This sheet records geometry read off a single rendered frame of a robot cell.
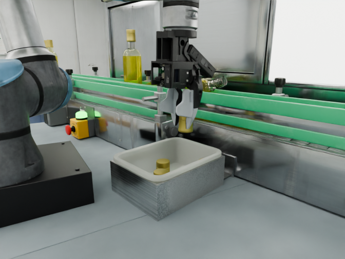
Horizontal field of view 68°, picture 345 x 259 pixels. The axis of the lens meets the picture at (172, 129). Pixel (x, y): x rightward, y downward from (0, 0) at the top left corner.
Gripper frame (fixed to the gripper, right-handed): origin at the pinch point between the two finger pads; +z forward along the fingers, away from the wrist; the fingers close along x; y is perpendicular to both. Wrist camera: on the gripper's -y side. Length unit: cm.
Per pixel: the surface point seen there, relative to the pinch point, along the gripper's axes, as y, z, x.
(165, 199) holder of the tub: 12.4, 12.4, 8.0
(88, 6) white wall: -268, -128, -620
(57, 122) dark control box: 4, 16, -79
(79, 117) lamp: 3, 9, -54
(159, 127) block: -2.8, 4.7, -12.5
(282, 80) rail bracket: -23.3, -9.6, 11.6
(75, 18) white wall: -233, -99, -620
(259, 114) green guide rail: -15.0, -1.6, 10.9
